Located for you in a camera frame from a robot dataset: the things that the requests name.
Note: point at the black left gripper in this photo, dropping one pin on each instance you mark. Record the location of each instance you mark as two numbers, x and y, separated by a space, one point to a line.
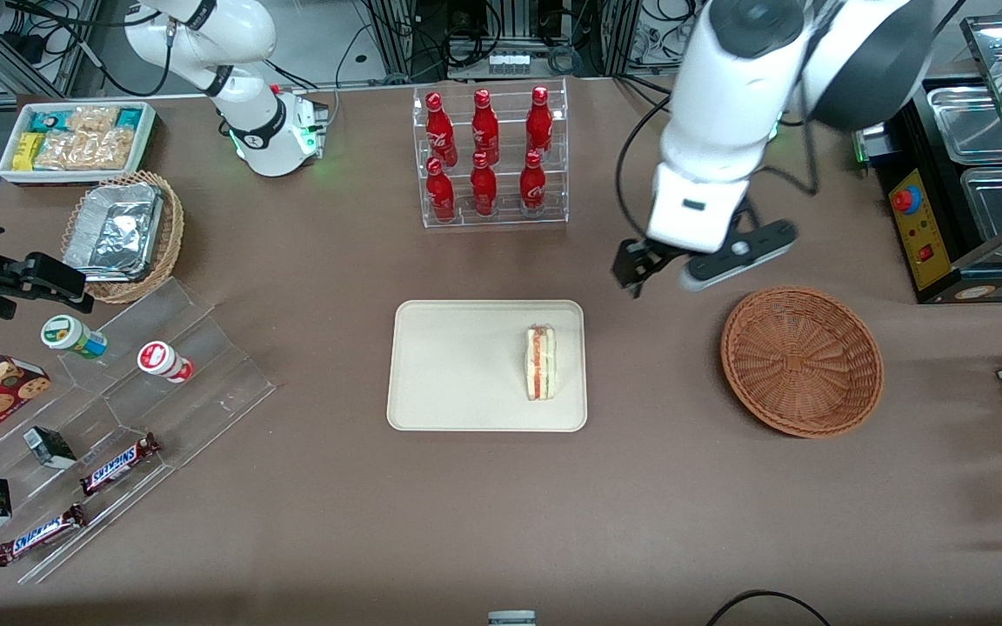
637 258

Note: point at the small clear cracker bag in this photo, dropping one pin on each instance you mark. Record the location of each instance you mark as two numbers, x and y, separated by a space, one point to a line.
92 118

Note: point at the yellow snack packet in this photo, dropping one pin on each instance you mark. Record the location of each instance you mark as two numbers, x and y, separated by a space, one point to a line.
27 152

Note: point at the white power strip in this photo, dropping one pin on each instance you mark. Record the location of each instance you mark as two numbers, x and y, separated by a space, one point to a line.
508 63

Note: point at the white snack bin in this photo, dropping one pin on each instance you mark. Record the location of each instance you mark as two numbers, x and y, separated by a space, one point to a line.
75 177

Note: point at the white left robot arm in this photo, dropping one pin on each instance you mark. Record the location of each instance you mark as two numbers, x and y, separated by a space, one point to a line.
727 104

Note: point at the clear acrylic bottle rack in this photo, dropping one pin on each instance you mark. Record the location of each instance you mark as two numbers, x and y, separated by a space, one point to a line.
501 222

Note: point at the triangular sandwich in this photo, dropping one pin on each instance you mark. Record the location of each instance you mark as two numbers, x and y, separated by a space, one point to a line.
541 365

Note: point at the red cola bottle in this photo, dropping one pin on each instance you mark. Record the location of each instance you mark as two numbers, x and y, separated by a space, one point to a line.
484 126
484 189
439 130
439 196
539 122
533 187

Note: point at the green-lid yogurt cup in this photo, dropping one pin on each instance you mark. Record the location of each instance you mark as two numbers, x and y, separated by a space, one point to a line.
70 335

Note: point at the black food warmer machine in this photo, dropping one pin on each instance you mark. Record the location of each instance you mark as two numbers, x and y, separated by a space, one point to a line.
927 252

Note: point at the clear acrylic stepped display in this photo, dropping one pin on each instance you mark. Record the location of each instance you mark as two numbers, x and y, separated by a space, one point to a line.
205 382

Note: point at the red-lid yogurt cup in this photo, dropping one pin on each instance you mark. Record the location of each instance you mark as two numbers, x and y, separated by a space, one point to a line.
162 359

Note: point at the cream plastic tray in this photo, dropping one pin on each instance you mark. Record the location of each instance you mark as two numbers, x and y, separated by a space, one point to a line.
457 365

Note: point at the aluminium foil tray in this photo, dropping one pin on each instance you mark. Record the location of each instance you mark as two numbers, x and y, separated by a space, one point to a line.
114 230

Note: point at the snickers bar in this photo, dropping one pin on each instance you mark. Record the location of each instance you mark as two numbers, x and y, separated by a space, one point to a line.
118 463
40 534

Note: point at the grey device edge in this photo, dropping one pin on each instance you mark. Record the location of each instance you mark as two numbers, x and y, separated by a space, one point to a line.
511 618

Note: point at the empty-weave brown wicker basket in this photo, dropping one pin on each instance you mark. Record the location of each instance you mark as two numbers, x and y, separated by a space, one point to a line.
801 365

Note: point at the light wicker basket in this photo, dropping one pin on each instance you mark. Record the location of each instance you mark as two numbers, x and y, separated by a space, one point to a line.
172 230

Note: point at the teal snack packet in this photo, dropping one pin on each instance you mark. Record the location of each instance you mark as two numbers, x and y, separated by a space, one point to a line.
49 121
130 117

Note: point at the large clear cracker bag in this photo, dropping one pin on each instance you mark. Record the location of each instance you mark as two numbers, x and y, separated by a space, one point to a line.
88 149

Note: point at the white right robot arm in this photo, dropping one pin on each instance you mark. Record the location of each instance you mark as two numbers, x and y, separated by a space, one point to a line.
240 35

